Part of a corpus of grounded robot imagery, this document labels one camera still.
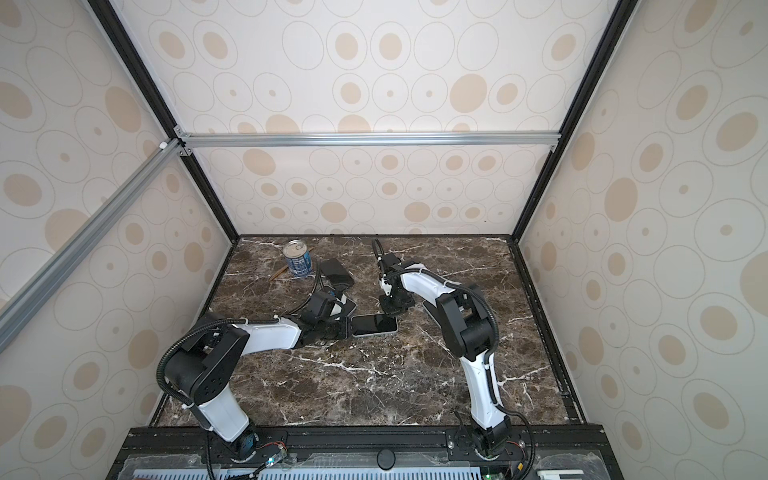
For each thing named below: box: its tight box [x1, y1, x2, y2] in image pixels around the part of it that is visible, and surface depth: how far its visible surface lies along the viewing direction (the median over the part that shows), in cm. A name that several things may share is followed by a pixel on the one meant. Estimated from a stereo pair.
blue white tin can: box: [282, 239, 313, 277], surface depth 105 cm
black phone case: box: [320, 258, 355, 291], surface depth 110 cm
